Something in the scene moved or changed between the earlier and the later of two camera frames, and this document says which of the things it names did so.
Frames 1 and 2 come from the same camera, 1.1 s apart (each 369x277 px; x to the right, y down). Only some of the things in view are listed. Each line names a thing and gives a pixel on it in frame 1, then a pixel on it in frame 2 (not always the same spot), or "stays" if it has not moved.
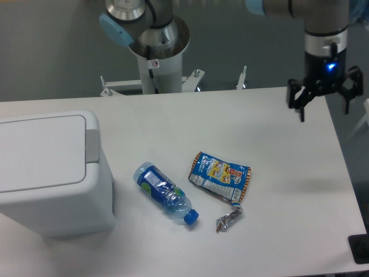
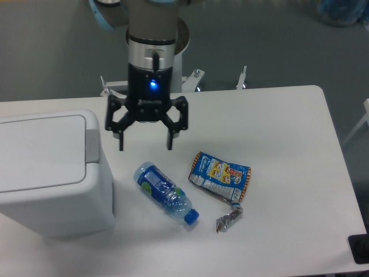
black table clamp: [359, 247] stays
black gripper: [323, 74] to [149, 95]
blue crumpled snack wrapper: [228, 180] stays
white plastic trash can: [52, 183] stays
